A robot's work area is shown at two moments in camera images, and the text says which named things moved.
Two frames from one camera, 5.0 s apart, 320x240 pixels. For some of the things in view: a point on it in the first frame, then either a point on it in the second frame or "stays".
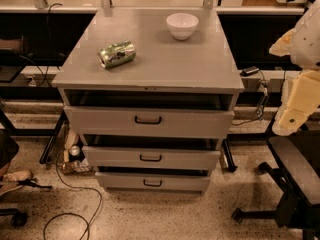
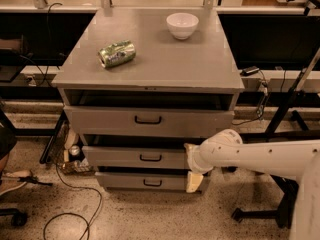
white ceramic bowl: x=181 y=25 stays
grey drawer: x=148 y=156 stays
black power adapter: x=249 y=70 stays
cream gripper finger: x=282 y=46 → x=189 y=146
